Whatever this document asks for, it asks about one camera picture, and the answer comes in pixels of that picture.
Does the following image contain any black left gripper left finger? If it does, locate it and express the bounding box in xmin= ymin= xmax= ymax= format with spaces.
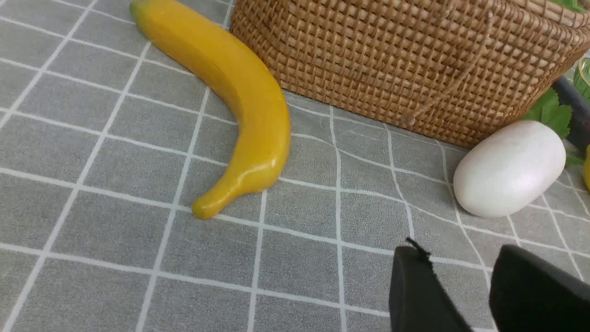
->
xmin=389 ymin=238 xmax=472 ymax=332

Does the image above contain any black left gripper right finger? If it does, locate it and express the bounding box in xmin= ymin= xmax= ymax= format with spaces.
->
xmin=489 ymin=244 xmax=590 ymax=332

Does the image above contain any white radish with green leaves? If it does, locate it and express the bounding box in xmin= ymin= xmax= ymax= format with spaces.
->
xmin=453 ymin=89 xmax=583 ymax=218

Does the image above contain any yellow plastic lemon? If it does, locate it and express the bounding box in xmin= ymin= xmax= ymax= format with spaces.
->
xmin=582 ymin=145 xmax=590 ymax=191

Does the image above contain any dark purple eggplant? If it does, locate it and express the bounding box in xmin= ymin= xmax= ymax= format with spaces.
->
xmin=551 ymin=76 xmax=590 ymax=154

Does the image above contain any yellow plastic banana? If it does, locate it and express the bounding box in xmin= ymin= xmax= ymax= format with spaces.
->
xmin=130 ymin=0 xmax=291 ymax=219

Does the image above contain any woven wicker basket green lining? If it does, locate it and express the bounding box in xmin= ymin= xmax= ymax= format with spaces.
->
xmin=230 ymin=0 xmax=590 ymax=148

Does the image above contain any grey checked tablecloth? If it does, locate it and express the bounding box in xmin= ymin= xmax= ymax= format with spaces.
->
xmin=0 ymin=0 xmax=589 ymax=332

